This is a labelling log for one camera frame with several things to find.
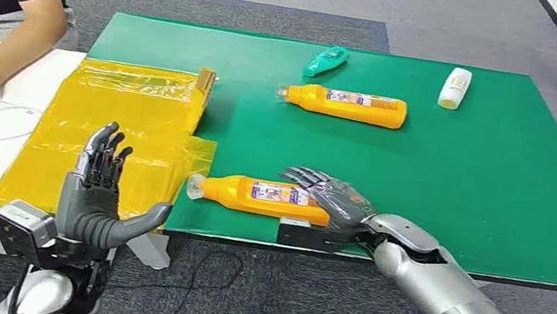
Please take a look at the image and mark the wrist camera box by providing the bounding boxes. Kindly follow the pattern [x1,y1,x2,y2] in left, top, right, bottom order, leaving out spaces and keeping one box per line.
[0,195,66,269]
[274,214,377,262]

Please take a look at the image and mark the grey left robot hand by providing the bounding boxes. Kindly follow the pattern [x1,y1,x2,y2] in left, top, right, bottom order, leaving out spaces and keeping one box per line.
[51,113,187,261]

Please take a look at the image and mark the white table leg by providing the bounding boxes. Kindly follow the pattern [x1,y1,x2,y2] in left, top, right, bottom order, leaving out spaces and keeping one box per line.
[121,229,175,273]

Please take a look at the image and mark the orange bottle with clear cap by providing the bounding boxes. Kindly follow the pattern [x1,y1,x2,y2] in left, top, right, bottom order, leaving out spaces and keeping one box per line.
[273,77,411,132]
[183,166,336,229]

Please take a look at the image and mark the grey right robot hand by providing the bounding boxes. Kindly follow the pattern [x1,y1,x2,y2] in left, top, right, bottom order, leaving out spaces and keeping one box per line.
[274,163,385,237]

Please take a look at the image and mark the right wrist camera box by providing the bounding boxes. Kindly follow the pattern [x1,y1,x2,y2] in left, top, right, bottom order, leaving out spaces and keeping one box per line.
[274,214,377,262]

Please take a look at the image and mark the teal plastic bottle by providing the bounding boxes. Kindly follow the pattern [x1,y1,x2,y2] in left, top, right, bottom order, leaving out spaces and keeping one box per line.
[301,41,351,85]

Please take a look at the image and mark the yellow plastic sheet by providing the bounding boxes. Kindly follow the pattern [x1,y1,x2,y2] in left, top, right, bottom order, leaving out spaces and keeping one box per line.
[0,39,229,247]

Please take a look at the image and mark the black floor cable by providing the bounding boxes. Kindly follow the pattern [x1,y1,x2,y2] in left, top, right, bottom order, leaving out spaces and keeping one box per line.
[101,231,246,314]

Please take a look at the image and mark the green table mat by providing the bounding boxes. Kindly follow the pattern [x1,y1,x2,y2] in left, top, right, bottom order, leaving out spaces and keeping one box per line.
[58,0,557,301]

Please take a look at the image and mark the brown cardboard strip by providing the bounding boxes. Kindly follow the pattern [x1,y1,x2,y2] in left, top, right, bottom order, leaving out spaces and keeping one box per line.
[191,66,219,111]

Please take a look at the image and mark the white plastic bottle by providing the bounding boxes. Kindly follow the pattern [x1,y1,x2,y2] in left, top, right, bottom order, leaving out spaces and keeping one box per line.
[436,65,474,113]

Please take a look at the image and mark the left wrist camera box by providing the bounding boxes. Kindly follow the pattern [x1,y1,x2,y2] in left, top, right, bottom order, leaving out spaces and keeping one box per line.
[0,195,66,269]

